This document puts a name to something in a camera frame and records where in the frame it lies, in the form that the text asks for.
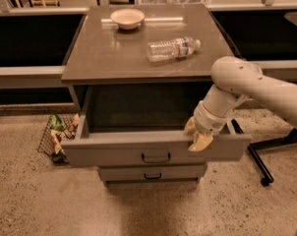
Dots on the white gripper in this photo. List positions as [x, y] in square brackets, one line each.
[207, 120]

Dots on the grey top drawer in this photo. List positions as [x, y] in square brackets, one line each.
[143, 124]

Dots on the grey drawer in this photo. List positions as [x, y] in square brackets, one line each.
[143, 124]
[152, 173]

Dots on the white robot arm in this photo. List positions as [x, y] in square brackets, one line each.
[237, 206]

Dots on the grey bottom drawer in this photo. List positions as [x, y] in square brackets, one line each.
[152, 173]

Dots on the grey drawer cabinet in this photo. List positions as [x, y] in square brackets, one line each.
[103, 54]

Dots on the clear plastic water bottle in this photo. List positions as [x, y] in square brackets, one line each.
[175, 48]

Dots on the black wheeled stand base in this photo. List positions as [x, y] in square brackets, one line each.
[253, 149]

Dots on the white ceramic bowl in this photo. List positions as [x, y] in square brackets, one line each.
[127, 19]

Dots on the brown snack bag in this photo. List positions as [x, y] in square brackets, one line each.
[68, 134]

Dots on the green snack bag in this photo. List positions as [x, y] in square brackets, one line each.
[55, 123]

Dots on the black wire basket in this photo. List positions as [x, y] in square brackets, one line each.
[46, 146]

